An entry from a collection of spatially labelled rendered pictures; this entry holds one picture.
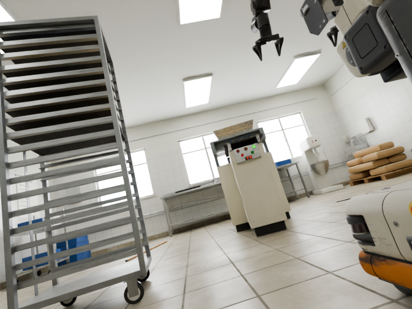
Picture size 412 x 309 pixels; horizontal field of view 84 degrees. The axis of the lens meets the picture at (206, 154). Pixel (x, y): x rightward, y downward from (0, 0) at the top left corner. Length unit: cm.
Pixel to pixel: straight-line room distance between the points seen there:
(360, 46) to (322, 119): 679
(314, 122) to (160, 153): 449
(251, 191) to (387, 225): 162
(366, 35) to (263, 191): 168
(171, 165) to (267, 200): 427
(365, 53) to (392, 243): 50
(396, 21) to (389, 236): 49
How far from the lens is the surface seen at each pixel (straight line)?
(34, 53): 195
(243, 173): 226
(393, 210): 71
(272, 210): 226
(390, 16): 68
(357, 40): 84
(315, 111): 759
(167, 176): 617
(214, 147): 302
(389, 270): 81
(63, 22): 203
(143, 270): 140
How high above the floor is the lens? 36
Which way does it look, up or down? 13 degrees up
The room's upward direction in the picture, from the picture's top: 15 degrees counter-clockwise
